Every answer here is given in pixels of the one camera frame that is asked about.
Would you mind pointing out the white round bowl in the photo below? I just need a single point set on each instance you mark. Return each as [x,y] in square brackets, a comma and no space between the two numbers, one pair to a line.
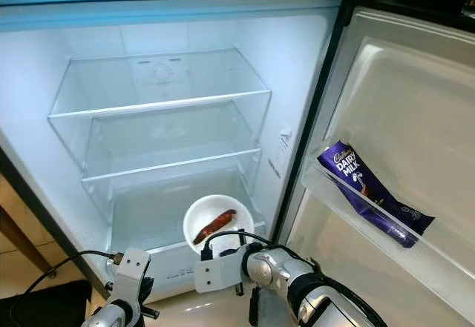
[208,208]

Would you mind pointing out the red brown sausage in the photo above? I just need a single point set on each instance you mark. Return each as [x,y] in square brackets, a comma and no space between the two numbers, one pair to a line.
[215,226]

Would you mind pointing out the silver fridge door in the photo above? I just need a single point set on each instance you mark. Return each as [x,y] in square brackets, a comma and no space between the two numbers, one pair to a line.
[415,97]

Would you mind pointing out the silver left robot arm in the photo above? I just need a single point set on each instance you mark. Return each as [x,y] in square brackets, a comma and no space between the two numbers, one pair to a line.
[111,318]

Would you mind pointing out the silver two-door fridge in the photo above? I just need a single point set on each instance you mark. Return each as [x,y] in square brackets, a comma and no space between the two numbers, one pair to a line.
[37,104]

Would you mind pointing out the clear glass fridge shelf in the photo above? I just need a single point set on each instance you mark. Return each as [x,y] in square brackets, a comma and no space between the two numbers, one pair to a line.
[171,164]
[159,103]
[171,256]

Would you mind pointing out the white fridge temperature dial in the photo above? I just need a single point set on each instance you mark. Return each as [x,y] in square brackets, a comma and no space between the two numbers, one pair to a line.
[161,72]

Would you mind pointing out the clear fridge door bin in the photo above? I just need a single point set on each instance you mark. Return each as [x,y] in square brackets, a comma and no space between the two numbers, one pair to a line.
[338,208]

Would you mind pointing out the wooden table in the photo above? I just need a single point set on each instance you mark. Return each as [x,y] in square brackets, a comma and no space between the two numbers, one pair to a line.
[18,242]

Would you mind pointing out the black floor mat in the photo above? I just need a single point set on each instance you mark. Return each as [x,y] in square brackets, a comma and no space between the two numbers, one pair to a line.
[59,312]

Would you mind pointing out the purple Cadbury chocolate bar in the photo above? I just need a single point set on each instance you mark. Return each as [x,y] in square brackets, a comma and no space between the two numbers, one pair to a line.
[356,175]

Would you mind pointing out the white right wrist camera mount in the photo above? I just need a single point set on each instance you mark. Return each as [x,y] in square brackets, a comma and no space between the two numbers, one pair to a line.
[217,271]

